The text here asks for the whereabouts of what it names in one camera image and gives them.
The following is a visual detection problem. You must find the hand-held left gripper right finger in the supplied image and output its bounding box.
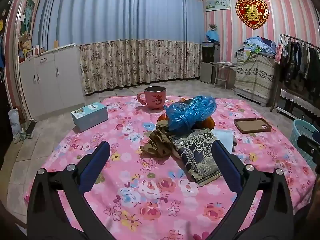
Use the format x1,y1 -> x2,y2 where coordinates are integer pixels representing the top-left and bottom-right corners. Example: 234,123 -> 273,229
207,139 -> 294,240

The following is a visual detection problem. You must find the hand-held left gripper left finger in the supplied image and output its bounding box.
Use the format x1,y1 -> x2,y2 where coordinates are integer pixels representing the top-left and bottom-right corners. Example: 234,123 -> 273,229
27,141 -> 111,240

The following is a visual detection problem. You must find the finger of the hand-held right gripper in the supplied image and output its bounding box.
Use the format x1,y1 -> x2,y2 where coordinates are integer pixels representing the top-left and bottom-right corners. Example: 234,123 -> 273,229
297,129 -> 320,174

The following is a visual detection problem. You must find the teal plastic basket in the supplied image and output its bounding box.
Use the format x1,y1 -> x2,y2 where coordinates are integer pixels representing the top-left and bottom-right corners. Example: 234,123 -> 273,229
289,119 -> 320,168

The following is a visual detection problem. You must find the pale blue paper sheet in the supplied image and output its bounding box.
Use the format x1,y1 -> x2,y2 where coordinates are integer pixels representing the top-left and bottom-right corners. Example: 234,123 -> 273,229
212,129 -> 235,153

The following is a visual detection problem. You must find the dark patterned packet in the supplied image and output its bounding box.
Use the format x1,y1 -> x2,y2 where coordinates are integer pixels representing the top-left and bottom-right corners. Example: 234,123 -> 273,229
168,128 -> 223,187

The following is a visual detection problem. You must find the orange plastic bag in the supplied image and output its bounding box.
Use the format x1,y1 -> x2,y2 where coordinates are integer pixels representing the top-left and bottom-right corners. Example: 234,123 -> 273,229
158,97 -> 216,131

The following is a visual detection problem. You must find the blue plastic bag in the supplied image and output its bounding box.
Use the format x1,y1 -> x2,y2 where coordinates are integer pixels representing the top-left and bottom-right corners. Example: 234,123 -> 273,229
164,95 -> 217,132

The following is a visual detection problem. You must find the olive cloth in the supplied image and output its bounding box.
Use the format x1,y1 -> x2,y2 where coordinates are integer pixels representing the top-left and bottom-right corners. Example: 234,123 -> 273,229
140,120 -> 175,158

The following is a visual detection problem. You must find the brown phone case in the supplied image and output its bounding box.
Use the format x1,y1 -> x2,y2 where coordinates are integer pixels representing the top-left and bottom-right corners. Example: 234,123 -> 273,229
234,117 -> 272,134

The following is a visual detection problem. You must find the light blue tissue box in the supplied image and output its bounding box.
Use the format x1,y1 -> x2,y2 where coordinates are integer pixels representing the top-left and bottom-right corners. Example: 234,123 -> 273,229
71,102 -> 109,133

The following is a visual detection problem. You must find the low cabinet with lace cloth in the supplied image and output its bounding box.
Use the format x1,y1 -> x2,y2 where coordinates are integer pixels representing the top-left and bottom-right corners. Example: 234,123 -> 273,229
277,89 -> 320,128

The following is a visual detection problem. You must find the pink floral tablecloth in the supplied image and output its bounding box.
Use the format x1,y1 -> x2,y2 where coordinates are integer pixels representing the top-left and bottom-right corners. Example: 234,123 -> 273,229
24,95 -> 317,240

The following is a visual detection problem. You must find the pink cup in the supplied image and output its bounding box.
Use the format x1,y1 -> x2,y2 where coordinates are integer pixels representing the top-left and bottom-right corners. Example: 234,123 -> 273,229
137,86 -> 167,110

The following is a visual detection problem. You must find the row of hanging clothes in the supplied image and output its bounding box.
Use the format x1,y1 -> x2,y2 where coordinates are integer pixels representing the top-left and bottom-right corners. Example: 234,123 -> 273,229
279,39 -> 320,90

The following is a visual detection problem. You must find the white bag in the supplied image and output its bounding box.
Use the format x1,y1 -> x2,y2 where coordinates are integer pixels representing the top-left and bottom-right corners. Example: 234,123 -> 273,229
8,109 -> 27,144

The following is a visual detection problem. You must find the cabinet under patterned cloth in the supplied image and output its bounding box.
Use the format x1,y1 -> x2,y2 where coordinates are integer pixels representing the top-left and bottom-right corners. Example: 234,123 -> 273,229
234,49 -> 278,107

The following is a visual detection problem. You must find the white cabinet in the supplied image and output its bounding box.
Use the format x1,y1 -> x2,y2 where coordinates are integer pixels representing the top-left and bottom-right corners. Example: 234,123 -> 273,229
19,43 -> 85,119

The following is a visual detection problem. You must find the small side table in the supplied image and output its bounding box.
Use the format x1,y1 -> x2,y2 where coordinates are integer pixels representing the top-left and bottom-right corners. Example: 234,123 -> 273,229
211,61 -> 237,90

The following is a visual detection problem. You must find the grey water dispenser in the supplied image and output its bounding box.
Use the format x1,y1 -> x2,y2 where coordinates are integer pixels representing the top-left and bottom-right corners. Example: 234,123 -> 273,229
200,41 -> 221,84

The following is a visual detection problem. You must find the pink hanging bag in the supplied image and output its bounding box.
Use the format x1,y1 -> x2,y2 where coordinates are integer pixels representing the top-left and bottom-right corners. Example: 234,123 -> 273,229
274,36 -> 284,63

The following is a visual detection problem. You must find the metal clothes rack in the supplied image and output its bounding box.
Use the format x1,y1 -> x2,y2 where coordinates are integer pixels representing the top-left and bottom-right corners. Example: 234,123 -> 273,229
271,33 -> 320,113

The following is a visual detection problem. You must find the pile of bedding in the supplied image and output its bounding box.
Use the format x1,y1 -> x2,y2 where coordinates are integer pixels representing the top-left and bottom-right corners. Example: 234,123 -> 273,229
237,36 -> 279,55

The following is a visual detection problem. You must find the blue bottle cover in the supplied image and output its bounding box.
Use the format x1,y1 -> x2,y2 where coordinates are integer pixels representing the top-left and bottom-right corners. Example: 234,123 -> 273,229
205,30 -> 220,43

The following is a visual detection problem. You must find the blue curtain with floral hem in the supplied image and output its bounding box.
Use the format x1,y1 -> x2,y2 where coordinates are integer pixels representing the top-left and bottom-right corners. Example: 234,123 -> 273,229
32,0 -> 204,96

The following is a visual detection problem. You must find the red heart wall decoration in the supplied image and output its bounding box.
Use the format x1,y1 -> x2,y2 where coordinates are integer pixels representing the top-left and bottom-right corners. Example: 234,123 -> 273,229
236,0 -> 270,30

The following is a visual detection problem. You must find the long wall picture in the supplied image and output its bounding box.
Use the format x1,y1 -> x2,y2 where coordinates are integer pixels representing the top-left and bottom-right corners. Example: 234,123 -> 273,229
205,0 -> 230,12

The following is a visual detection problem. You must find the wall poster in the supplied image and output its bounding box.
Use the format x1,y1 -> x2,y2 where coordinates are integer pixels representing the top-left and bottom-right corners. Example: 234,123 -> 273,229
22,0 -> 35,40

